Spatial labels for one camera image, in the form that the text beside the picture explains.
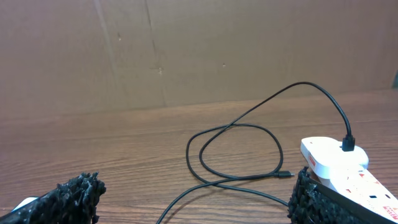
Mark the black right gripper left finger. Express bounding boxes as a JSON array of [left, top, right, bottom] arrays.
[[1, 172, 106, 224]]

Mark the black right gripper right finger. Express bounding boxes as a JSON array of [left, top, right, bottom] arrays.
[[287, 166, 394, 224]]

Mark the white charger adapter plug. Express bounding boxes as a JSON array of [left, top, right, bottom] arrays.
[[300, 136, 369, 179]]

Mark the white power strip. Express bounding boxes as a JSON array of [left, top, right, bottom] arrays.
[[300, 136, 398, 223]]

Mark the black usb charging cable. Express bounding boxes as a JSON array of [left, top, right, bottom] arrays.
[[155, 82, 356, 224]]

